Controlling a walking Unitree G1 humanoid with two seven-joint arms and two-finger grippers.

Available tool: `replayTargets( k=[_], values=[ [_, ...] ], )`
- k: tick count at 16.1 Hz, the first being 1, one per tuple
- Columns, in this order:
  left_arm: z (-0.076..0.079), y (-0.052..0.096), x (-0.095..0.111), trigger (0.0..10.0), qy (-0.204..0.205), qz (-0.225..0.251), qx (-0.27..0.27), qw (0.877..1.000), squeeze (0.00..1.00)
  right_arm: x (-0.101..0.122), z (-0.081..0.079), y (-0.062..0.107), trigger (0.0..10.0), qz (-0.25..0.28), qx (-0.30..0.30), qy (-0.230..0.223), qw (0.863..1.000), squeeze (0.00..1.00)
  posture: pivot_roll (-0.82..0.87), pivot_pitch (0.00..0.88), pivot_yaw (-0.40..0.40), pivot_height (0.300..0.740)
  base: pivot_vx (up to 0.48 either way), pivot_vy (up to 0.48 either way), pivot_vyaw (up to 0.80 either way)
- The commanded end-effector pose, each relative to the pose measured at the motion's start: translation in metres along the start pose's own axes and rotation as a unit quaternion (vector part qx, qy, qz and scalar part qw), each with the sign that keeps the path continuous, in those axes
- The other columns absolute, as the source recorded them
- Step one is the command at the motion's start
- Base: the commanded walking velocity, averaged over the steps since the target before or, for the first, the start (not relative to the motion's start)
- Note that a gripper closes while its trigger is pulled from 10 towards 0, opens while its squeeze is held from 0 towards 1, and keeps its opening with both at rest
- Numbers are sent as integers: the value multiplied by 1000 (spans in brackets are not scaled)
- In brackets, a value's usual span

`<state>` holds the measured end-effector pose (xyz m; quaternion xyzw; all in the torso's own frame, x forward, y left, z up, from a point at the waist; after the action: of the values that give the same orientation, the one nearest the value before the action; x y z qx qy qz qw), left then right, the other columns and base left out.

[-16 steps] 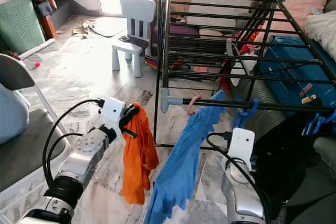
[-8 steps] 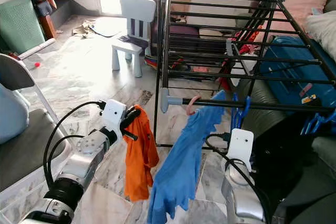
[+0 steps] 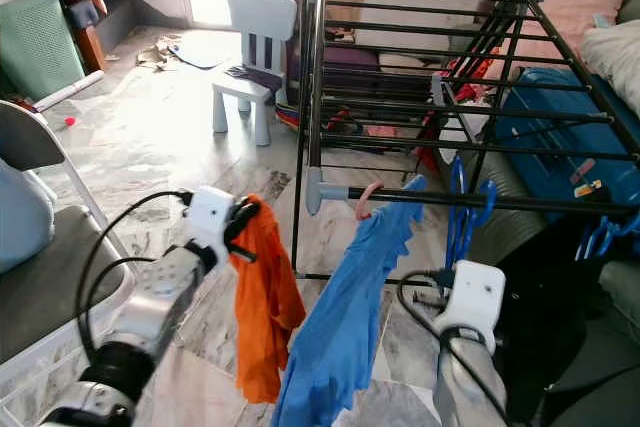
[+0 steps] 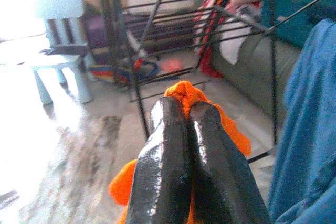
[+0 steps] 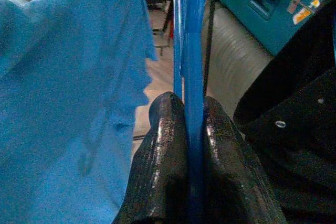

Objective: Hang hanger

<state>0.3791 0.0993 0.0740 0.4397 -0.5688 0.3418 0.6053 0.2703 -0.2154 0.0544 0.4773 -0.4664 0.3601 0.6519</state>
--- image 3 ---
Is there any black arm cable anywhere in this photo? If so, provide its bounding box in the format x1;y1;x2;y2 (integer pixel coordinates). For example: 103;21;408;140
396;267;513;426
78;189;196;368

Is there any blue shirt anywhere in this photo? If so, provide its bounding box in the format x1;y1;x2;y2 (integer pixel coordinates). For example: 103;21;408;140
268;175;429;427

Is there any blue white floor mat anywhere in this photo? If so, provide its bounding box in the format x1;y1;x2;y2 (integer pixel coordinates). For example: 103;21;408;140
168;39;223;70

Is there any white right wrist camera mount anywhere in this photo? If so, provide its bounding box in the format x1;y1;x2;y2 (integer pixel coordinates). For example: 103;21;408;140
435;260;507;353

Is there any pink fleece blanket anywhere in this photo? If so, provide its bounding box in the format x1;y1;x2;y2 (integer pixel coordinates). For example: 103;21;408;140
485;0;629;76

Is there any purple seat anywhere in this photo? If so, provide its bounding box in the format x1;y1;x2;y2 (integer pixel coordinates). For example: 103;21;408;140
295;39;381;98

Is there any black metal drying rack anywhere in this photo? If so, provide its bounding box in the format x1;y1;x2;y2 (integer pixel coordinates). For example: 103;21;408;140
290;0;640;283

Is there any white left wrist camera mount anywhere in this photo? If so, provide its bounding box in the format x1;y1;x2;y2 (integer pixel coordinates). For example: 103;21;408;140
187;185;239;252

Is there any white garment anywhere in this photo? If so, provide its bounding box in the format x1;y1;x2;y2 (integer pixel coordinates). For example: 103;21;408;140
430;75;493;165

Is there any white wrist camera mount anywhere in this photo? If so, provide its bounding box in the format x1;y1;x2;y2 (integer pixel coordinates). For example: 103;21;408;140
435;260;507;353
187;185;239;252

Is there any black garment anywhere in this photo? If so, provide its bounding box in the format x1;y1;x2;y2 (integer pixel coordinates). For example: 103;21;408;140
495;212;640;424

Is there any beige floor cloth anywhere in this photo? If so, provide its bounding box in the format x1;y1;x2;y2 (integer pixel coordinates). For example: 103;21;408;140
133;35;181;72

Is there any blue plastic hanger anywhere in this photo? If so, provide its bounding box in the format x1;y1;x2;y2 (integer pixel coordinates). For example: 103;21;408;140
574;211;640;261
470;179;501;248
445;154;476;270

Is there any grey folding chair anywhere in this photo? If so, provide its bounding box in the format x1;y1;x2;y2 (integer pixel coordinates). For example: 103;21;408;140
0;99;153;418

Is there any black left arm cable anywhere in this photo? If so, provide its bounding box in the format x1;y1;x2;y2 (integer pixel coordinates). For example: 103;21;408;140
78;189;196;368

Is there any orange shirt with round badge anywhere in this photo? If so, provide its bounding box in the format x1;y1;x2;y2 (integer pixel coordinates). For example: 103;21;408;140
228;195;307;405

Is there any blue suitcase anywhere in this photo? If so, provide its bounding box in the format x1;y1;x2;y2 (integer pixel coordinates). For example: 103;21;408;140
495;67;640;223

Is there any wooden stair post with clothes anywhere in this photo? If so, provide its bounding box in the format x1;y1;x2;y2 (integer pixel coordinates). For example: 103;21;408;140
40;0;111;75

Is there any white plastic child chair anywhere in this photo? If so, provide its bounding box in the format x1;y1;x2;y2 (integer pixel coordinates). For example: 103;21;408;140
210;0;299;146

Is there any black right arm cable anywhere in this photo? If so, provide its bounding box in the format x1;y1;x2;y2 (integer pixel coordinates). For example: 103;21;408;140
396;267;513;426

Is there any beige pillow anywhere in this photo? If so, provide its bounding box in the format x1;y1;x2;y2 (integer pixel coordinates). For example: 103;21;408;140
578;17;640;116

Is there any pink hanger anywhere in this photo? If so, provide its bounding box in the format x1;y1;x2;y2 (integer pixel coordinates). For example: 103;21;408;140
352;182;385;222

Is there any green panel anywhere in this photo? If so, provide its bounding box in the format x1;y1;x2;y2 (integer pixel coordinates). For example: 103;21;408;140
0;0;85;104

